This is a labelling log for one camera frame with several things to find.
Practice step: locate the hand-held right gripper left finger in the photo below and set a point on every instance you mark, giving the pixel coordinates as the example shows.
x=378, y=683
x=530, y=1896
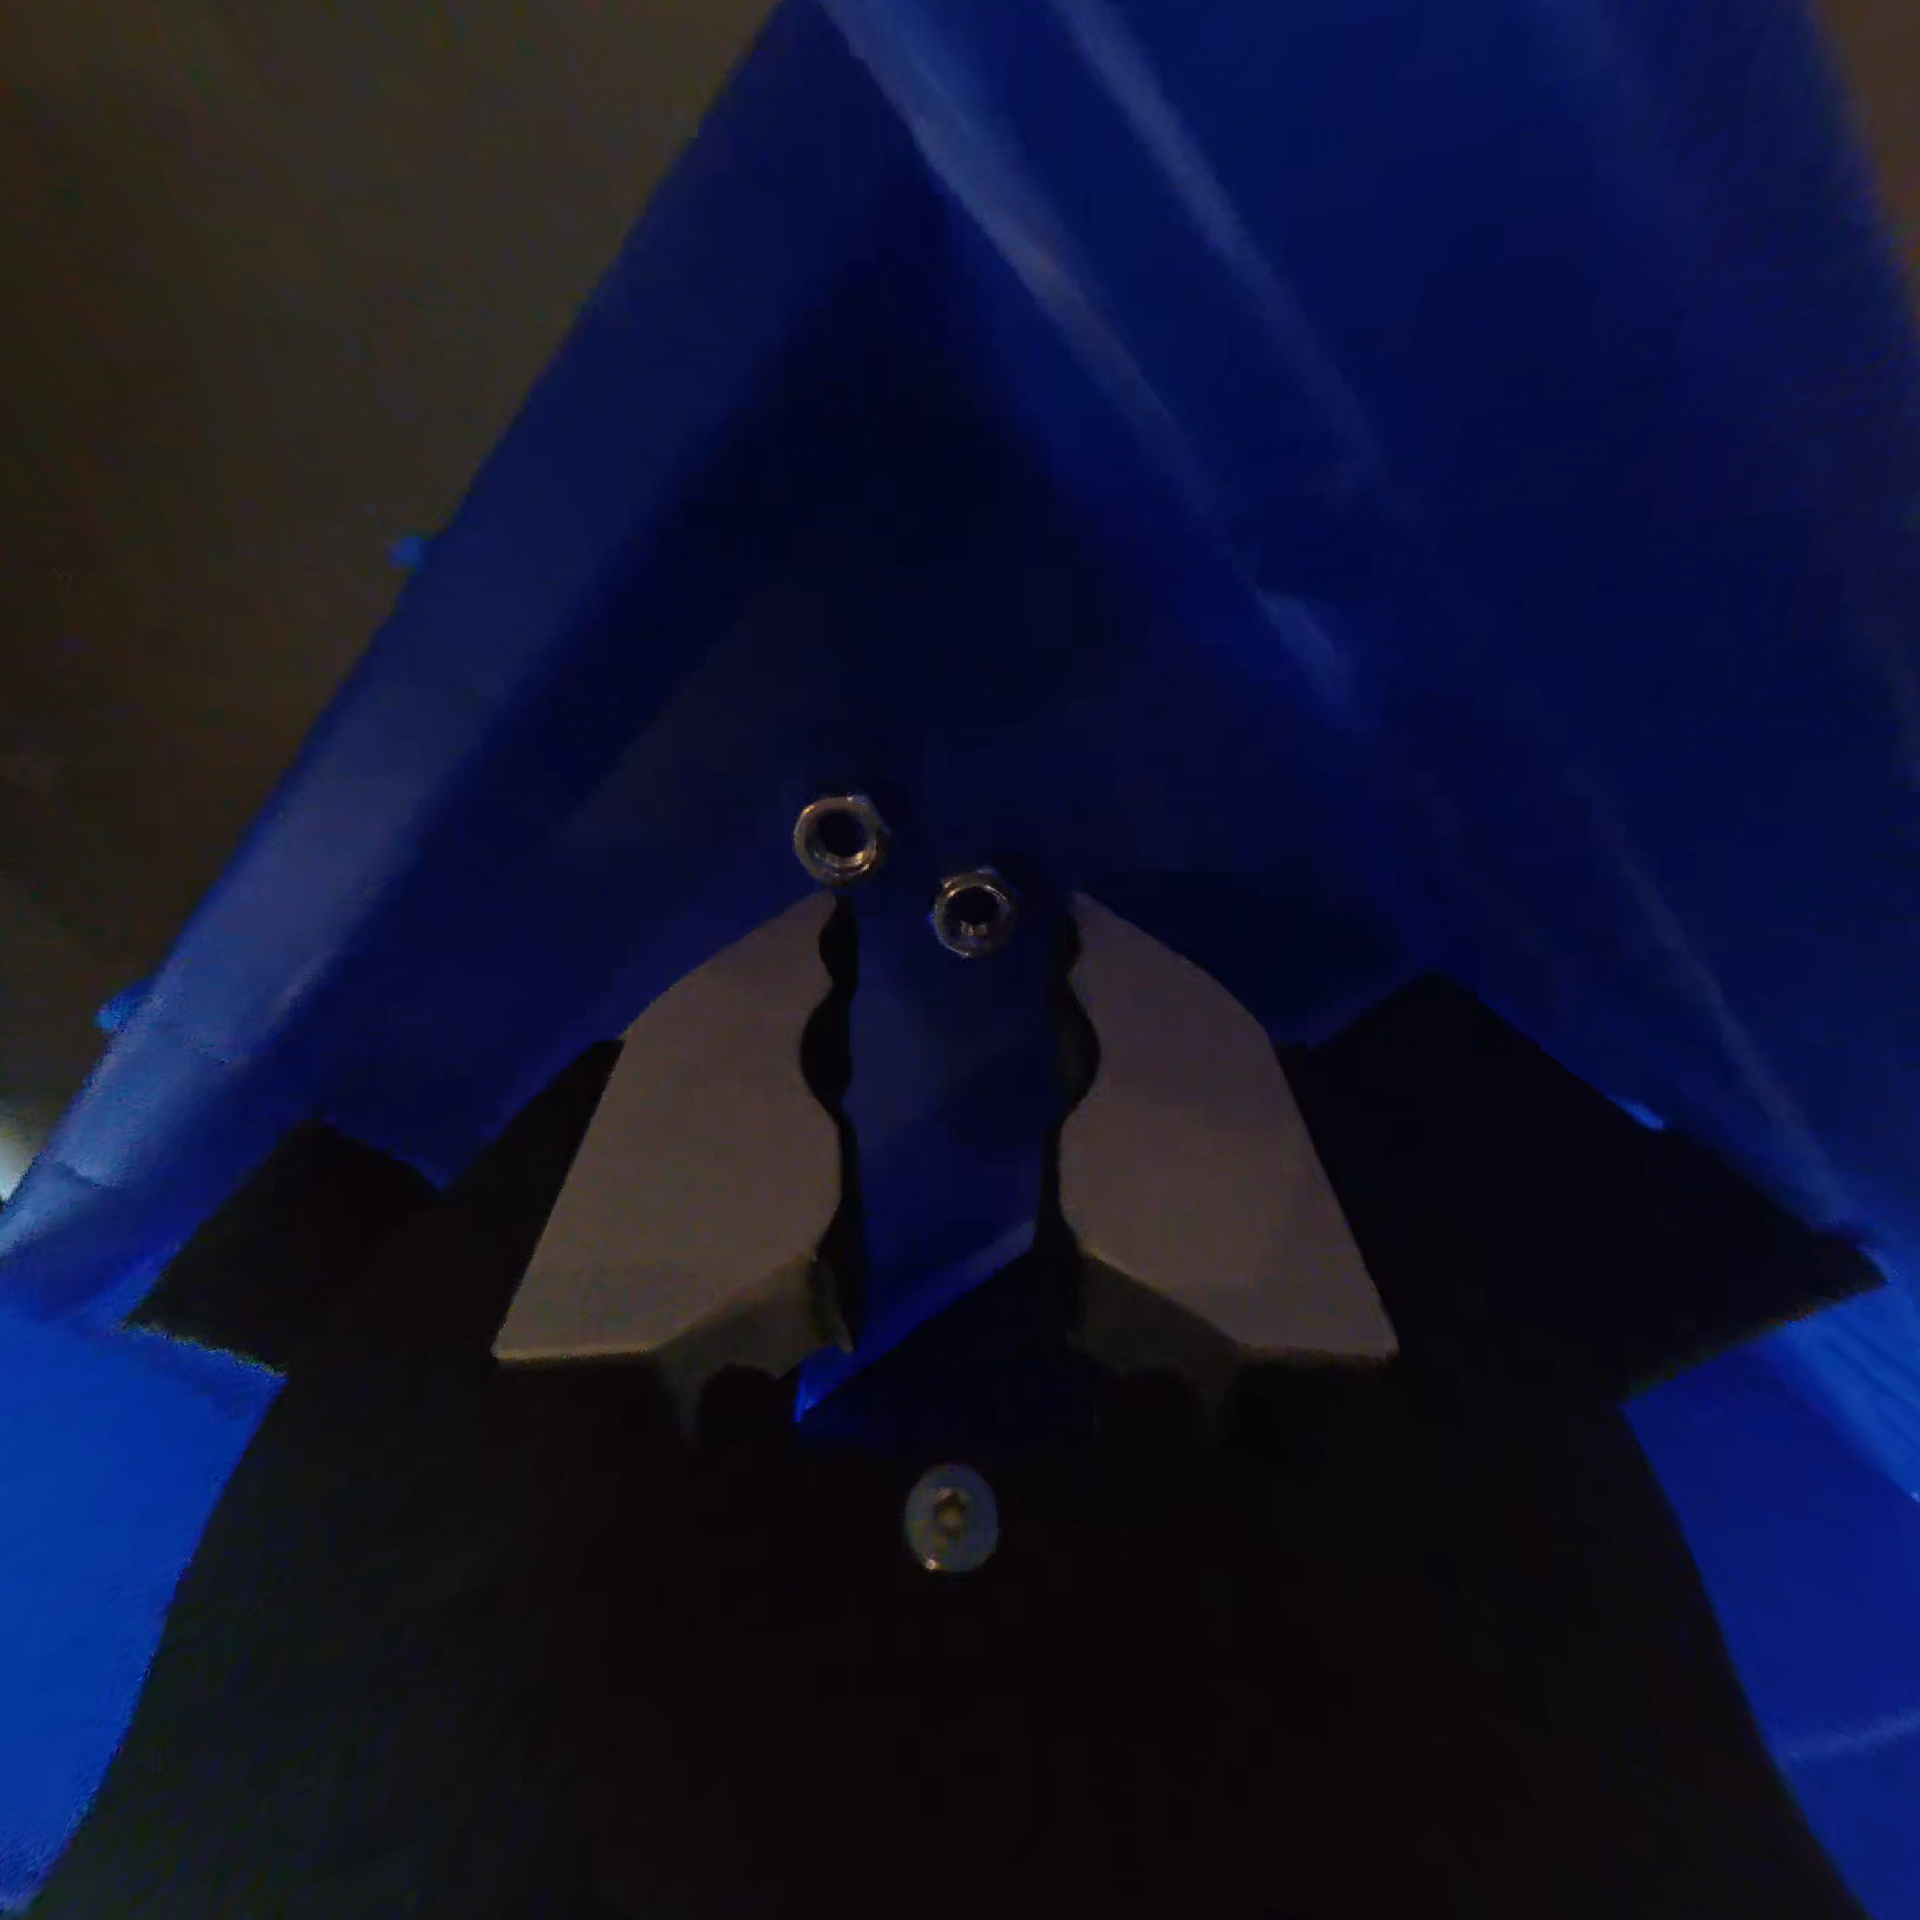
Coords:
x=673, y=1171

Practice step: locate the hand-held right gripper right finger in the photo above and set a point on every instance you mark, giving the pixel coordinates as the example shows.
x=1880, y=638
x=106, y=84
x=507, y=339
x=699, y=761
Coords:
x=1199, y=1171

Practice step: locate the silver hex nut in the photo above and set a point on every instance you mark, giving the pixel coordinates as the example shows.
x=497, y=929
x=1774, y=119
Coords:
x=943, y=913
x=871, y=847

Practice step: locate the blue plastic bin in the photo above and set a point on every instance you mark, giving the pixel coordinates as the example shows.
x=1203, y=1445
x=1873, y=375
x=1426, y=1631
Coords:
x=1274, y=375

